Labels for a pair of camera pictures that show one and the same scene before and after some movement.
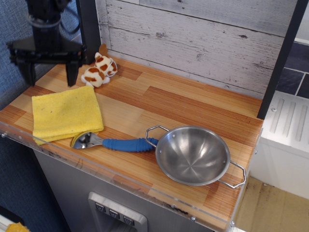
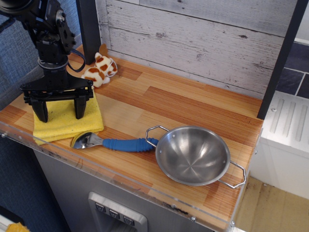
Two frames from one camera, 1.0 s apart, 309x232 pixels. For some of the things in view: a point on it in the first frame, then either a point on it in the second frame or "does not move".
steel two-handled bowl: [192, 155] does not move
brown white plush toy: [105, 66] does not move
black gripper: [47, 46] to [55, 84]
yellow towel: [61, 116] does not move
